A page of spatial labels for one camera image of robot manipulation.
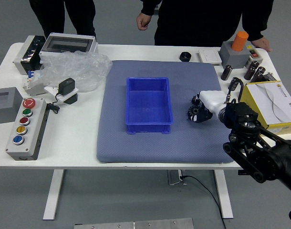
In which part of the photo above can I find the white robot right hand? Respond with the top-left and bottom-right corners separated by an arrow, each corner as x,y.
187,90 -> 229,124

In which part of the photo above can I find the person's right hand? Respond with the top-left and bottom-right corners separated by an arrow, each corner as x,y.
136,13 -> 152,31

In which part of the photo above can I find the person's left hand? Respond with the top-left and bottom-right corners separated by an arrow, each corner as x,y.
250,38 -> 272,52

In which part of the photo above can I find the big black gear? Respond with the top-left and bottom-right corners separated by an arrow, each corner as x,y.
187,106 -> 201,121

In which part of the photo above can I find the blue plastic box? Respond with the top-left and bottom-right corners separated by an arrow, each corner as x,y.
125,76 -> 174,135

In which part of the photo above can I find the black hex nut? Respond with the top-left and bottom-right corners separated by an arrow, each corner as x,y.
179,51 -> 192,62

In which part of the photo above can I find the yellow and white cardboard box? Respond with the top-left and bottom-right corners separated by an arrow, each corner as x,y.
238,81 -> 291,135

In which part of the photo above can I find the grey distribution box clear lid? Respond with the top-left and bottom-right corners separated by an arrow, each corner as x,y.
39,32 -> 99,56

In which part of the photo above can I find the grey metal control box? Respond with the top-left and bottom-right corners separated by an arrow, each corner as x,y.
166,169 -> 187,186

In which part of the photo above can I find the grey pushbutton control box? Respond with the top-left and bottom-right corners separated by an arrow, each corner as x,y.
5,97 -> 50,161

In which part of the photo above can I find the orange cylinder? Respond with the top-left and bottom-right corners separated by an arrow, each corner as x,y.
231,31 -> 249,52

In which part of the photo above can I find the dark brown capacitor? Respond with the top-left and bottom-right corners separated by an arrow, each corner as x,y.
243,60 -> 260,81
228,76 -> 240,92
220,64 -> 233,81
249,66 -> 266,83

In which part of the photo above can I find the small black electronic module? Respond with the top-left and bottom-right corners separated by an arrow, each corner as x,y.
262,72 -> 279,83

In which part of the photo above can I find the grey block with round hole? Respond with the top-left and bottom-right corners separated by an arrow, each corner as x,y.
218,42 -> 251,69

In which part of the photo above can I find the person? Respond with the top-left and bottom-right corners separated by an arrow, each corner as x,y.
29,0 -> 96,39
139,0 -> 275,47

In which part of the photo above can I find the grey-blue foam mat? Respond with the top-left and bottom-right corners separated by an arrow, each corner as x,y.
96,59 -> 236,164

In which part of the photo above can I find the clear plastic bag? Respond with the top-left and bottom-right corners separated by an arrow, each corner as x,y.
28,51 -> 113,94

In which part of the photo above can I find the white table leg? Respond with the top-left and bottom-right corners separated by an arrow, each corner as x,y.
42,169 -> 65,220
213,169 -> 234,219

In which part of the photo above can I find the black power adapter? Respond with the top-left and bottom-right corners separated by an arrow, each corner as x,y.
58,77 -> 76,95

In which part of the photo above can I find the white socket plate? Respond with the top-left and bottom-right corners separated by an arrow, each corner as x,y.
44,85 -> 79,105

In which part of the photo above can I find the white circuit breaker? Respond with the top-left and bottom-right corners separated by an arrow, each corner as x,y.
21,70 -> 45,96

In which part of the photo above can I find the grey metal plate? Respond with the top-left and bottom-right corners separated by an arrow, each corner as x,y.
73,218 -> 194,229

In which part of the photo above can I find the grey block with square hole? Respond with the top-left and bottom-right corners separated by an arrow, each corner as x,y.
0,87 -> 23,125

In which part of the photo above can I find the white switch box red button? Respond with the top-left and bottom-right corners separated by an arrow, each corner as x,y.
244,44 -> 263,67

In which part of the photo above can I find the white wall switch plate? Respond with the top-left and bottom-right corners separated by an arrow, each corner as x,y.
198,49 -> 221,65

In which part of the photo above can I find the black power cable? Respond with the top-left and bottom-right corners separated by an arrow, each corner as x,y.
181,175 -> 227,229

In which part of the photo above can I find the grey enclosure with black panel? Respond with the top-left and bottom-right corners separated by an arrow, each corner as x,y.
12,35 -> 46,75

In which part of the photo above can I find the black adapter cord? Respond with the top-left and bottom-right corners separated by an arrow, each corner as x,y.
46,92 -> 62,114

